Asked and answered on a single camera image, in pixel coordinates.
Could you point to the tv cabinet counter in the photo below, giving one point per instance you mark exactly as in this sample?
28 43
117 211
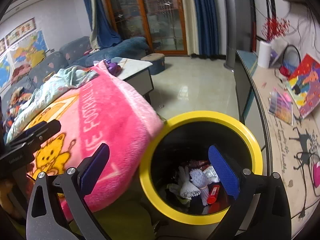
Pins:
292 151

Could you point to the red berry branches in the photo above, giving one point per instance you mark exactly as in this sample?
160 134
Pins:
274 28

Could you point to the right blue curtain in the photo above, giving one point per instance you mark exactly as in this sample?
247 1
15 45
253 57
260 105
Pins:
201 27

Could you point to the framed calligraphy picture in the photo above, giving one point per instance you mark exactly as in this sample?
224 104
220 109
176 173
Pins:
20 31

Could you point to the white printed plastic bag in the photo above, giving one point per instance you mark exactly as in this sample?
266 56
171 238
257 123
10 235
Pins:
211 175

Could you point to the world map poster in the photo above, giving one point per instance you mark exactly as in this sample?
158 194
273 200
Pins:
5 70

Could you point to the blue curtain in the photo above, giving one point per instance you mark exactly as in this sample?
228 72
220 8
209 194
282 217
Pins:
201 27
102 34

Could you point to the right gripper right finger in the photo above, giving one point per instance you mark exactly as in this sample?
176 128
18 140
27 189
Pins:
272 217

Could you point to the white foam fruit net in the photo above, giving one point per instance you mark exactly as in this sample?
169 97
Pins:
194 184

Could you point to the purple plastic item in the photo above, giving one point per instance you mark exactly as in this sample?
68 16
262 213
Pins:
113 67

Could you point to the yellow rimmed black trash bin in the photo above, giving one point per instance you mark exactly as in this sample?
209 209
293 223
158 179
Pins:
177 175

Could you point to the china map poster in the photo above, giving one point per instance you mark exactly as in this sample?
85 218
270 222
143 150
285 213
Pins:
31 43

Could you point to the wooden glass sliding door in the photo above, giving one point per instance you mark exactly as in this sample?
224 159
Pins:
161 22

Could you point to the left blue curtain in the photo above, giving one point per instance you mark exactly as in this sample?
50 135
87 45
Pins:
102 34

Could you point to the white coffee table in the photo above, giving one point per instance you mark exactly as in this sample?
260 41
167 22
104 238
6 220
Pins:
137 74

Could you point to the pink cartoon fleece blanket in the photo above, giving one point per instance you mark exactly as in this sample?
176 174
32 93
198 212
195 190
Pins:
106 110

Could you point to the yellow cushion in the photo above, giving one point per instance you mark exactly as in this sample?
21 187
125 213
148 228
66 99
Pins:
36 57

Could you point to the blue fabric sofa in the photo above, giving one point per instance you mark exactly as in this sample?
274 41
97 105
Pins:
73 53

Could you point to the blue round footstool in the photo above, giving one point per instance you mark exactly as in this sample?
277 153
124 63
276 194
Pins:
158 62

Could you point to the light blue printed quilt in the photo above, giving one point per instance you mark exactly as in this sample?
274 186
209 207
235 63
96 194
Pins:
65 79

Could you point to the red candy tube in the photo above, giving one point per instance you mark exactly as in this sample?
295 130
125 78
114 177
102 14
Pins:
213 194

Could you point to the pile of clothes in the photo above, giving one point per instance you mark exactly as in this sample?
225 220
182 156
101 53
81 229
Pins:
19 96

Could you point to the left hand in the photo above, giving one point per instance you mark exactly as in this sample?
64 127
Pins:
15 196

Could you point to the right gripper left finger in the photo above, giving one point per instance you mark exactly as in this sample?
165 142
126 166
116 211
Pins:
45 216

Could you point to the bead colour tray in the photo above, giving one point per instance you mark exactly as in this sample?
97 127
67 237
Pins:
280 107

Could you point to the red snack wrapper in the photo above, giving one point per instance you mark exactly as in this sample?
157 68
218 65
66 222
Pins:
202 165

